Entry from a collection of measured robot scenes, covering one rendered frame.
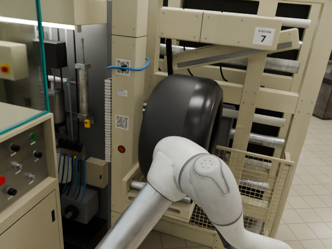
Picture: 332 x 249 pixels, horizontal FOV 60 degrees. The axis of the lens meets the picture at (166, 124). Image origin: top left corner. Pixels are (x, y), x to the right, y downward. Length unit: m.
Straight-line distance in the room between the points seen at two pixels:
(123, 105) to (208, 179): 0.87
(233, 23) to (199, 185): 0.99
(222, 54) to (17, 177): 1.22
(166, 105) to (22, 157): 0.72
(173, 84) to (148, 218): 0.67
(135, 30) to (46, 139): 0.70
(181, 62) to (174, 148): 0.96
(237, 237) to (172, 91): 0.69
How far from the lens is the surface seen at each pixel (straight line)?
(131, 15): 1.38
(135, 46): 1.38
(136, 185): 1.56
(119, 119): 1.52
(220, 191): 0.72
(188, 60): 1.72
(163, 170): 0.83
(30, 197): 1.57
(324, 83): 6.11
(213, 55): 1.69
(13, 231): 1.55
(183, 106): 1.23
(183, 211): 1.52
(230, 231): 0.85
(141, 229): 0.88
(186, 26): 1.57
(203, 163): 0.72
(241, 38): 1.52
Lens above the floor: 1.81
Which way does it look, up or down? 23 degrees down
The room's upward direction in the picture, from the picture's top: 5 degrees clockwise
